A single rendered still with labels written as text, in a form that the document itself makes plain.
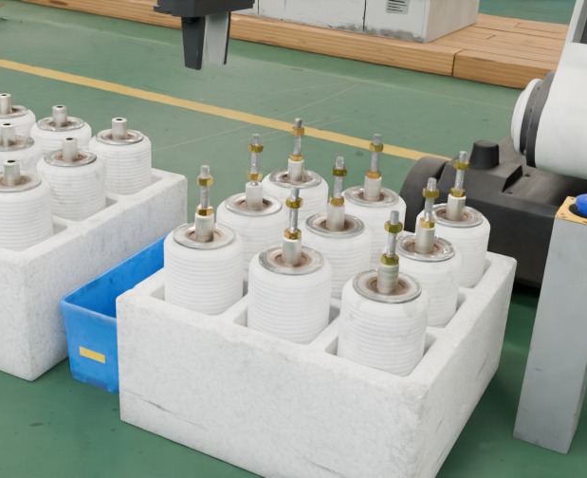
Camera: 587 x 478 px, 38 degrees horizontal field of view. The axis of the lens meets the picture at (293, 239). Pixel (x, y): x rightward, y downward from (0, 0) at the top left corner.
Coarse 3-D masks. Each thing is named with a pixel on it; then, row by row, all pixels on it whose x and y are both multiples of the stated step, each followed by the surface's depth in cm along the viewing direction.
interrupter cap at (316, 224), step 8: (312, 216) 109; (320, 216) 109; (344, 216) 110; (352, 216) 110; (312, 224) 107; (320, 224) 108; (344, 224) 108; (352, 224) 108; (360, 224) 108; (312, 232) 105; (320, 232) 105; (328, 232) 105; (336, 232) 105; (344, 232) 105; (352, 232) 106; (360, 232) 106
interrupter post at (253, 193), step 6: (246, 186) 111; (252, 186) 111; (258, 186) 111; (246, 192) 111; (252, 192) 111; (258, 192) 111; (246, 198) 112; (252, 198) 111; (258, 198) 111; (246, 204) 112; (252, 204) 111; (258, 204) 111
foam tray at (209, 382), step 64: (128, 320) 103; (192, 320) 99; (128, 384) 107; (192, 384) 102; (256, 384) 97; (320, 384) 93; (384, 384) 89; (448, 384) 97; (192, 448) 106; (256, 448) 100; (320, 448) 96; (384, 448) 91; (448, 448) 106
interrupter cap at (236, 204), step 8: (232, 200) 113; (240, 200) 113; (264, 200) 114; (272, 200) 114; (280, 200) 114; (232, 208) 111; (240, 208) 111; (264, 208) 112; (272, 208) 111; (280, 208) 111; (248, 216) 109; (256, 216) 109
